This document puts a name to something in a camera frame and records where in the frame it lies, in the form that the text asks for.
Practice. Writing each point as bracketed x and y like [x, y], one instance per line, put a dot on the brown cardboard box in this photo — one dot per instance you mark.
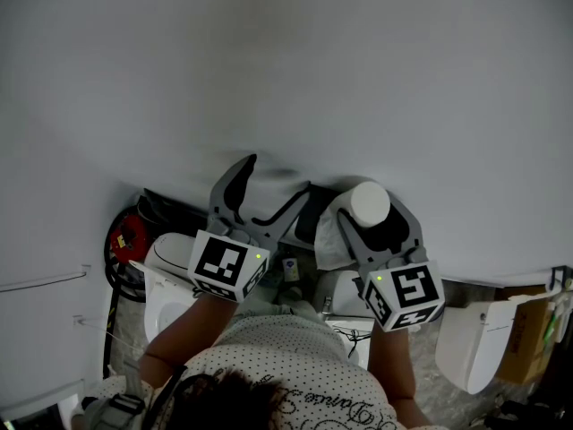
[528, 334]

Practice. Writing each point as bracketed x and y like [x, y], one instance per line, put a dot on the person's left forearm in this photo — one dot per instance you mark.
[179, 338]

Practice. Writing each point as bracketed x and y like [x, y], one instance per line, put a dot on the white toilet tank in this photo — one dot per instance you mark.
[340, 294]

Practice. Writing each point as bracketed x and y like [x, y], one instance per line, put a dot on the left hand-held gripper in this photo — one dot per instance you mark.
[218, 262]

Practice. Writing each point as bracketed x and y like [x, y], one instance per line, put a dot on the person's right forearm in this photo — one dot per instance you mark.
[394, 365]

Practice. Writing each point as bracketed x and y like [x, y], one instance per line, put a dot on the white toilet seat unit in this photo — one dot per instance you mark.
[470, 343]

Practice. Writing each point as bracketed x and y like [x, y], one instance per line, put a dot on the white dotted shirt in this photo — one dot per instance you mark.
[286, 356]

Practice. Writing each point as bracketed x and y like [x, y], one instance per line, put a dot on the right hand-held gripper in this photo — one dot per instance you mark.
[414, 287]

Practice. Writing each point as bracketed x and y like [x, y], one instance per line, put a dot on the small bottle with blue label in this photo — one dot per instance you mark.
[290, 269]

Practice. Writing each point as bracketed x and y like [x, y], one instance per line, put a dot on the white toilet paper roll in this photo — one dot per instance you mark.
[369, 202]

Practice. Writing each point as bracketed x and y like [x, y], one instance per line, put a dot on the white toilet lid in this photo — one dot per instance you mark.
[172, 249]

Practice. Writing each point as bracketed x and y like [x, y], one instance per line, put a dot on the white toilet bowl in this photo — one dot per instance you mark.
[161, 303]

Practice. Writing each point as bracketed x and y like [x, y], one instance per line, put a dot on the white wall conduit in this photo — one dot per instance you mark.
[45, 280]

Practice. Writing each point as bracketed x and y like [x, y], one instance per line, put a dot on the black metal bracket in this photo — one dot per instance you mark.
[559, 277]

